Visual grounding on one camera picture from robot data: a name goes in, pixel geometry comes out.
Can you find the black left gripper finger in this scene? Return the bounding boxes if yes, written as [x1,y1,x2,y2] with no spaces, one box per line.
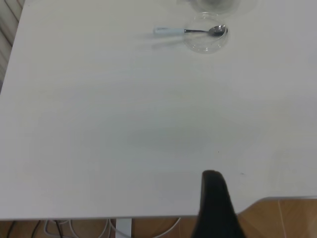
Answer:
[192,170,246,238]

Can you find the metal spoon pale blue handle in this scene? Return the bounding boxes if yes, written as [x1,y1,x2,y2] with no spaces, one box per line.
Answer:
[153,24,228,37]

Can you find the clear round glass lid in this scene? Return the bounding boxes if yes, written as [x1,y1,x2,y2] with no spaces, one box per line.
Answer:
[182,11,229,54]

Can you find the white table leg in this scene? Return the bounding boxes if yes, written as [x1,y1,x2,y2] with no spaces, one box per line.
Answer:
[115,219,132,238]

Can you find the white cable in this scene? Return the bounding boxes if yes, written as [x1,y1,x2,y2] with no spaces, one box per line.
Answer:
[44,217,183,238]

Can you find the dark floor cable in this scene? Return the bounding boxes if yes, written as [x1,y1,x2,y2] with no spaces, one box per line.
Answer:
[54,219,65,238]

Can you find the clear double-wall glass cup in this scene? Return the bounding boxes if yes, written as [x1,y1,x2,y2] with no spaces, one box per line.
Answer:
[176,0,258,17]

